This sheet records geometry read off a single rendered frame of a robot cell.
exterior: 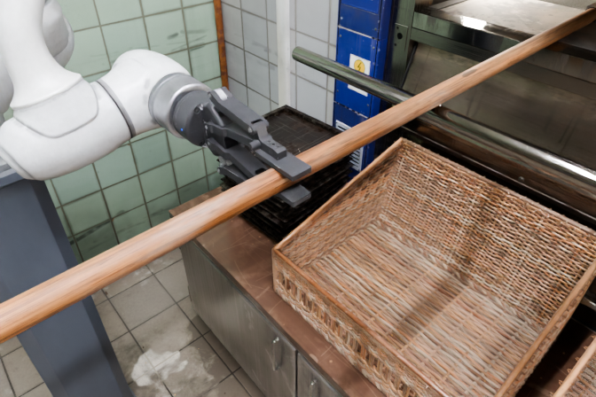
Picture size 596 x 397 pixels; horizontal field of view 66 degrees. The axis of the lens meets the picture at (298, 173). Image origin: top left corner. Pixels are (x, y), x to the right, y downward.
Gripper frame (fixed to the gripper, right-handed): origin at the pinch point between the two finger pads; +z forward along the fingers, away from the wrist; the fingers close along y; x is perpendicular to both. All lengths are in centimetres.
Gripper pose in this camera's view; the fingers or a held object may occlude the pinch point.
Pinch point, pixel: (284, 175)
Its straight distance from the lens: 55.2
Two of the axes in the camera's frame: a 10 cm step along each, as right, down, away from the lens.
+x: -7.5, 3.9, -5.4
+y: 0.0, 8.1, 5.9
